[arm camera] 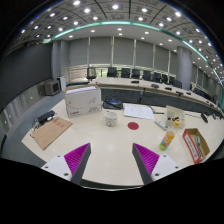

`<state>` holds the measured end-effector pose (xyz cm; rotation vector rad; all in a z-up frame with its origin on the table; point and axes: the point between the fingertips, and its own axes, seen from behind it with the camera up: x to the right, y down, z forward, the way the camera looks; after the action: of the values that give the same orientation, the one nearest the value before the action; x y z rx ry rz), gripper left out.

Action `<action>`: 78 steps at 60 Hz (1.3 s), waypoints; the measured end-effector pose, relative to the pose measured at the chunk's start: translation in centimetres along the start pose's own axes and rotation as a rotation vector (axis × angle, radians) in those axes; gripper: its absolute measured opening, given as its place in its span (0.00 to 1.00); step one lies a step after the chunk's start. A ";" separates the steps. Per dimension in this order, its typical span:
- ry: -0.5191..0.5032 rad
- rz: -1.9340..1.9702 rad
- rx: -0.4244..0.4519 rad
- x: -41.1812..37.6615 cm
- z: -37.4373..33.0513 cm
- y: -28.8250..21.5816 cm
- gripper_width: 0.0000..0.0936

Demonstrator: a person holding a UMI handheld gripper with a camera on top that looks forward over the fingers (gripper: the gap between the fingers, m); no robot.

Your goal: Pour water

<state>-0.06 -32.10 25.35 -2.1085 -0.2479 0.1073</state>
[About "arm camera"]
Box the black stapler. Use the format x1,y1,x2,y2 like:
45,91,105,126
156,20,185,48
200,112,209,124

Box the black power adapter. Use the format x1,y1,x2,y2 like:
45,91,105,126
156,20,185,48
37,109,56,125

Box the black conference microphone console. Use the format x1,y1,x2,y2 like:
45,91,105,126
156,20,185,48
102,97,124,111

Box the long curved conference table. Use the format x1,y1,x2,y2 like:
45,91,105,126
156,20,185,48
76,76,224,114

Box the white desk organizer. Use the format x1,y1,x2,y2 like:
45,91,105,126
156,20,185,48
165,104,186,130

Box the flat round red coaster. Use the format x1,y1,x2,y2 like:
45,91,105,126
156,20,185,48
127,121,140,131

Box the white printed paper sheet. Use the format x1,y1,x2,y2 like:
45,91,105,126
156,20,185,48
123,103,155,121

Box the row of black office chairs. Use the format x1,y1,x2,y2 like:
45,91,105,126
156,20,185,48
86,66,184,89

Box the open cardboard box red flap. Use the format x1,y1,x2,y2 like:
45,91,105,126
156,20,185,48
182,127,211,165

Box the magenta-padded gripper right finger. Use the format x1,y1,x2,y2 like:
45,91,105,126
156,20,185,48
131,142,183,186

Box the round ceiling lights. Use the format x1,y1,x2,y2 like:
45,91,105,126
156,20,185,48
19,0,224,81

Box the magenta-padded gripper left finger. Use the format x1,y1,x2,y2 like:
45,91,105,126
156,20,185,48
41,142,92,186

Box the white cardboard paper box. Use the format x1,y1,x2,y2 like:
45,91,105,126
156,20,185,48
64,84,103,119

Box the yellow-capped clear drink bottle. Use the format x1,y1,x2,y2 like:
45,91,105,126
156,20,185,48
159,129,176,152

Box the white patterned paper cup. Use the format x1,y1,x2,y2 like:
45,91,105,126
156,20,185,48
104,110,119,128

